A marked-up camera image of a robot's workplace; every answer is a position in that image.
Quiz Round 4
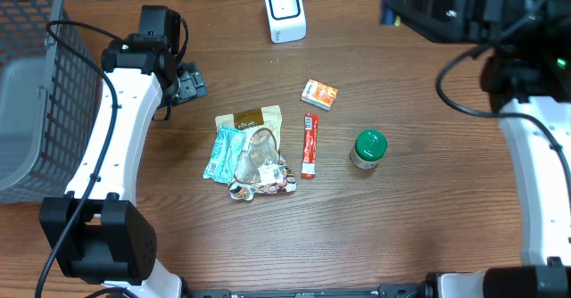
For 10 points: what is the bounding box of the teal Kleenex tissue pack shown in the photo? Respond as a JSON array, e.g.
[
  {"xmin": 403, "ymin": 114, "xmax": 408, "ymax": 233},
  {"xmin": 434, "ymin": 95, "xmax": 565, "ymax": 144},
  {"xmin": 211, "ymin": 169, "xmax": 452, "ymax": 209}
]
[{"xmin": 203, "ymin": 125, "xmax": 246, "ymax": 185}]

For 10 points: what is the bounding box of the brown snack pouch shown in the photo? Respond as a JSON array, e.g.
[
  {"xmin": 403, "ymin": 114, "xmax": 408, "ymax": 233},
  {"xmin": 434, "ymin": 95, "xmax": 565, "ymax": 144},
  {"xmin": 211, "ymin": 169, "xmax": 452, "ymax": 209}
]
[{"xmin": 215, "ymin": 105, "xmax": 297, "ymax": 201}]

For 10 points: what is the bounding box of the orange Kleenex tissue box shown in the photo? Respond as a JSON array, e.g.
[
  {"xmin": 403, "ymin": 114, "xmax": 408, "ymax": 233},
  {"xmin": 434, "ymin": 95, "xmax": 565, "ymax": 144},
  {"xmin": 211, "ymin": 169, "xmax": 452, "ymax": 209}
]
[{"xmin": 301, "ymin": 79, "xmax": 338, "ymax": 111}]

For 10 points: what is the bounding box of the red snack stick packet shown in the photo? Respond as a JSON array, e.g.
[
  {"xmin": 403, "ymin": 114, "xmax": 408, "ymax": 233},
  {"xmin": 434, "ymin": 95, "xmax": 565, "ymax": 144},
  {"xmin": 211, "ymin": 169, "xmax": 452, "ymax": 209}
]
[{"xmin": 301, "ymin": 113, "xmax": 319, "ymax": 179}]

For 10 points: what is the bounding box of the green lid jar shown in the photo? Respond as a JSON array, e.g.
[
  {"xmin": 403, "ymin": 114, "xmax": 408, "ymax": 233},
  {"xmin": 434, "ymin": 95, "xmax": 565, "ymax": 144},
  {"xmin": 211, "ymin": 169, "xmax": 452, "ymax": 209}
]
[{"xmin": 350, "ymin": 129, "xmax": 388, "ymax": 170}]

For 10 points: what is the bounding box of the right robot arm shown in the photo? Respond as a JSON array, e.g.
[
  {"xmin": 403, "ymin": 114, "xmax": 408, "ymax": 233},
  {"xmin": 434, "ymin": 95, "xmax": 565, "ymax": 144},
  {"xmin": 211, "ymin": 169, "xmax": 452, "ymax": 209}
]
[{"xmin": 379, "ymin": 0, "xmax": 570, "ymax": 297}]

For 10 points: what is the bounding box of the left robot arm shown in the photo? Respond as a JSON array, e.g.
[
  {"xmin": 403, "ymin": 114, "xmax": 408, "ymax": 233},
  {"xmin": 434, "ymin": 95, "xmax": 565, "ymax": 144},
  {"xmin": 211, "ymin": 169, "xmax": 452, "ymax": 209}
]
[{"xmin": 35, "ymin": 5, "xmax": 192, "ymax": 297}]

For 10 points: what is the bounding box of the white barcode scanner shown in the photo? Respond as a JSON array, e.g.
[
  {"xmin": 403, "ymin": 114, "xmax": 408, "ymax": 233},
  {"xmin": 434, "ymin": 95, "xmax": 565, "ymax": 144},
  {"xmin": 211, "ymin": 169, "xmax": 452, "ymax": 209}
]
[{"xmin": 264, "ymin": 0, "xmax": 307, "ymax": 44}]

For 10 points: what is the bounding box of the grey plastic mesh basket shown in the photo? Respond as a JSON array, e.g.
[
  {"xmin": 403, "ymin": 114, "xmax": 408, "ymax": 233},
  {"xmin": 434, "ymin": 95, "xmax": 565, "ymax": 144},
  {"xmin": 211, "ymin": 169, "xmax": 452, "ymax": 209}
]
[{"xmin": 1, "ymin": 0, "xmax": 101, "ymax": 203}]

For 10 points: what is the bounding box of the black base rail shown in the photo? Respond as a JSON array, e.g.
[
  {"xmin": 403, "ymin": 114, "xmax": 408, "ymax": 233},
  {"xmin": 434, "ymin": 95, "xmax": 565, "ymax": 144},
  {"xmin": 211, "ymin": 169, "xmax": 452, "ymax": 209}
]
[{"xmin": 182, "ymin": 283, "xmax": 438, "ymax": 298}]

